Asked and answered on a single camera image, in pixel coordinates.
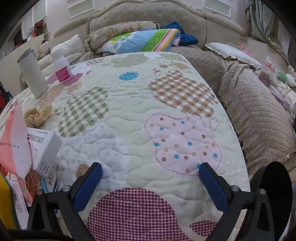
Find dark blue towel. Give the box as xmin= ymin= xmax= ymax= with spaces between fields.
xmin=162 ymin=21 xmax=199 ymax=46

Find pink plastic tray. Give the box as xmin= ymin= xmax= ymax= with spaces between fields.
xmin=236 ymin=41 xmax=256 ymax=55

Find white frilled cushion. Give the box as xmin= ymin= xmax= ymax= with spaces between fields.
xmin=205 ymin=42 xmax=263 ymax=70

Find striped floral bolster pillow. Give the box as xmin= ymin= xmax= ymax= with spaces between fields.
xmin=84 ymin=22 xmax=160 ymax=52

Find pink handheld device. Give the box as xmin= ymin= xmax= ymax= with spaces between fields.
xmin=269 ymin=89 xmax=292 ymax=110

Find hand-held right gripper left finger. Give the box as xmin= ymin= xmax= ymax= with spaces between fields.
xmin=27 ymin=162 xmax=103 ymax=241

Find beige tufted sofa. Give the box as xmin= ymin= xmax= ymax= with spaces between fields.
xmin=37 ymin=0 xmax=296 ymax=172

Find white cabinet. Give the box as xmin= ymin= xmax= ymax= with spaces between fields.
xmin=0 ymin=32 xmax=45 ymax=93

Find white thermos bottle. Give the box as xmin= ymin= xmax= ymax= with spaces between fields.
xmin=17 ymin=48 xmax=49 ymax=99

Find green plush toy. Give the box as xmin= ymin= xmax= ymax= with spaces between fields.
xmin=276 ymin=71 xmax=288 ymax=84

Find beige quilted sofa cover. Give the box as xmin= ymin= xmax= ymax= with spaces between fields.
xmin=168 ymin=45 xmax=296 ymax=171

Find floral patterned curtain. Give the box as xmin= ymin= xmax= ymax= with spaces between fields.
xmin=245 ymin=0 xmax=289 ymax=63

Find blue white medicine box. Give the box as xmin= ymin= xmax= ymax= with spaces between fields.
xmin=35 ymin=162 xmax=58 ymax=194

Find cream plush bear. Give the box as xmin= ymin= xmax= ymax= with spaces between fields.
xmin=37 ymin=40 xmax=50 ymax=59

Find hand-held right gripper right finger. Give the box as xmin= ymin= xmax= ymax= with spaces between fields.
xmin=198 ymin=162 xmax=281 ymax=241

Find yellow green sponge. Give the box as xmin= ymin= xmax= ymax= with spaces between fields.
xmin=0 ymin=171 xmax=18 ymax=230

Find blue cartoon folded blanket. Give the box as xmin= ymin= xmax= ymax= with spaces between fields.
xmin=97 ymin=28 xmax=181 ymax=55

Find white pink-label pill bottle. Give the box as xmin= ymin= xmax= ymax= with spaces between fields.
xmin=50 ymin=44 xmax=74 ymax=84

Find white printed carton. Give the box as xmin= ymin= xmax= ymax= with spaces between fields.
xmin=7 ymin=171 xmax=35 ymax=230

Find plain white cushion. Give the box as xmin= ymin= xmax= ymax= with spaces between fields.
xmin=49 ymin=35 xmax=86 ymax=64

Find clear plastic snack bag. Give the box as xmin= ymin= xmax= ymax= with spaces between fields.
xmin=258 ymin=55 xmax=280 ymax=87

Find white rabbit plush toy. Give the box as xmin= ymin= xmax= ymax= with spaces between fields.
xmin=285 ymin=73 xmax=296 ymax=87

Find orange plastic snack packet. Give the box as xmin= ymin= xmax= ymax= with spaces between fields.
xmin=0 ymin=100 xmax=33 ymax=180

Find red hanging bag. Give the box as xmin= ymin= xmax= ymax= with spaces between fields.
xmin=32 ymin=20 xmax=44 ymax=37

